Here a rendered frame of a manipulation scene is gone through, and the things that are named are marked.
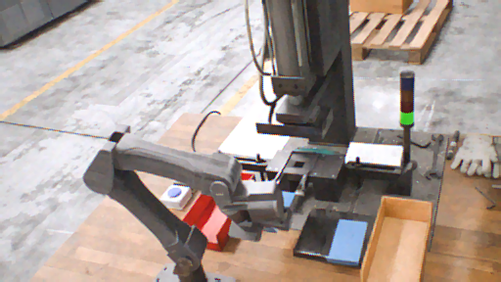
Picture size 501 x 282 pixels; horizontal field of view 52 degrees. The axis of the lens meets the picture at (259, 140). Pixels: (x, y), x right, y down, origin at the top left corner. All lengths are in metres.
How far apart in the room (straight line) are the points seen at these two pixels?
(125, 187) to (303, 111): 0.47
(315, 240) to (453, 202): 0.38
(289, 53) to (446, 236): 0.58
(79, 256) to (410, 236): 0.86
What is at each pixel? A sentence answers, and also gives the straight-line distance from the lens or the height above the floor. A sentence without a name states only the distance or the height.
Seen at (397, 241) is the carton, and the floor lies 0.90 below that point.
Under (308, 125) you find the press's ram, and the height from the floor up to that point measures 1.14.
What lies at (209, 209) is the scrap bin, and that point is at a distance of 1.45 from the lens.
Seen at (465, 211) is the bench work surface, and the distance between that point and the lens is 1.39.
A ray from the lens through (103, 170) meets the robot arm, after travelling 1.04.
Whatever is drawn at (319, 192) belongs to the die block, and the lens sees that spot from 1.39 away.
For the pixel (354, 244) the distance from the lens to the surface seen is 1.26.
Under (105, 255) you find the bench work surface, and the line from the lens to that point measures 1.44.
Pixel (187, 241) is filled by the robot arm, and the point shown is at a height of 1.06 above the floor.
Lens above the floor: 1.83
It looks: 33 degrees down
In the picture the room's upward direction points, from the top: 11 degrees counter-clockwise
